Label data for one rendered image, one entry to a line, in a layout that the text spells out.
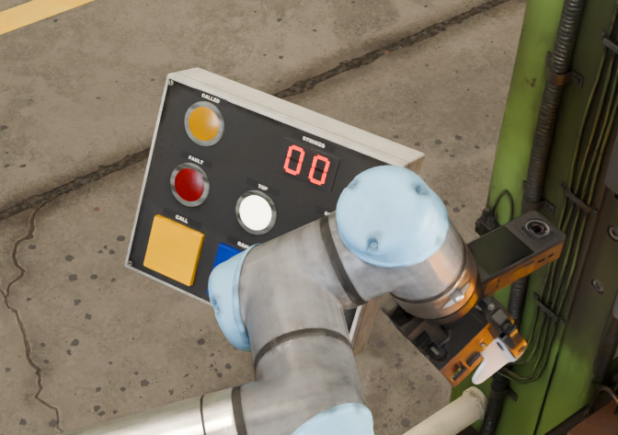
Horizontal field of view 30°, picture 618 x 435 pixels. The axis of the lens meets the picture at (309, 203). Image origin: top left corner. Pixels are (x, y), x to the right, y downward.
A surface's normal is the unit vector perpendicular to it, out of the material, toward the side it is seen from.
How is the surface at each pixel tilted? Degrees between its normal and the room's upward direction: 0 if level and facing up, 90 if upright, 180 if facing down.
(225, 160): 60
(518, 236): 4
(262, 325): 47
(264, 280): 36
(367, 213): 27
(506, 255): 4
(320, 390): 1
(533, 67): 90
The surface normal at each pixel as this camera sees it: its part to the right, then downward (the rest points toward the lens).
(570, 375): -0.80, 0.43
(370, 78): 0.01, -0.68
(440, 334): 0.59, 0.59
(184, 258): -0.41, 0.21
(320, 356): 0.24, -0.69
